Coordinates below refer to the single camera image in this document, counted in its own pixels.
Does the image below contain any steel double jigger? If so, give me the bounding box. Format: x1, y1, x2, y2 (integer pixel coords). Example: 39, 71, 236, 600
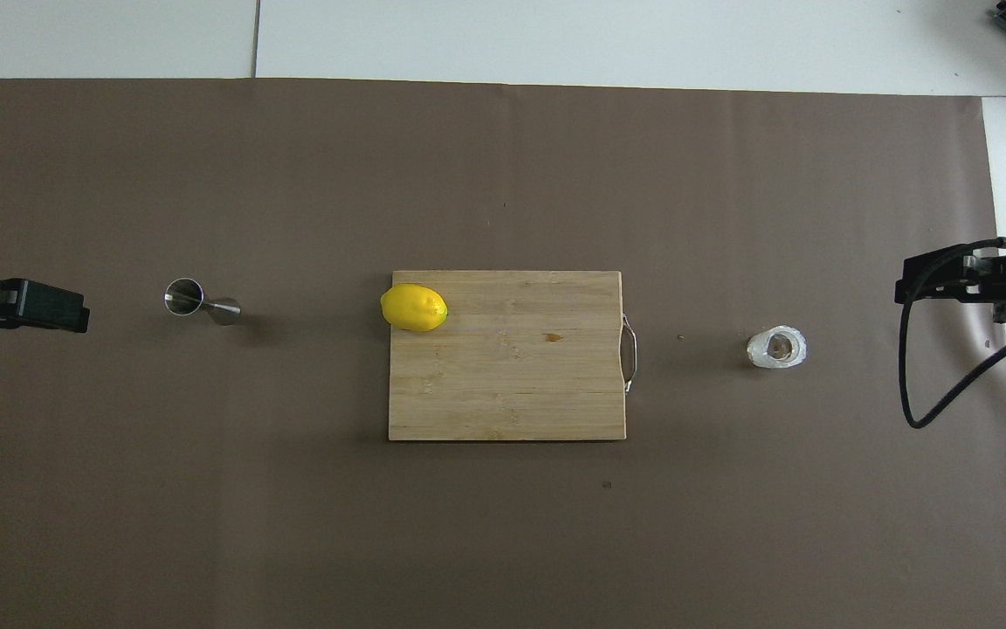
163, 278, 243, 327

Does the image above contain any clear textured glass cup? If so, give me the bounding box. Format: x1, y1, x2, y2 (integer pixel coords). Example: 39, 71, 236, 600
746, 325, 809, 370

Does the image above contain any brown paper table mat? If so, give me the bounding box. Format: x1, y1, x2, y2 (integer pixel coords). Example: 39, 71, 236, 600
0, 77, 1006, 629

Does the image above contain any yellow lemon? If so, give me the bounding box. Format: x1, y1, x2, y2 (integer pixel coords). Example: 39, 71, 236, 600
380, 283, 450, 333

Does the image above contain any wooden cutting board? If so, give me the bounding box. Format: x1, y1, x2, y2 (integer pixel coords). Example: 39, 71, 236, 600
388, 270, 639, 442

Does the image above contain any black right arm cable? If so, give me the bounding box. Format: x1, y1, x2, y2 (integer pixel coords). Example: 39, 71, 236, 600
899, 238, 1006, 430

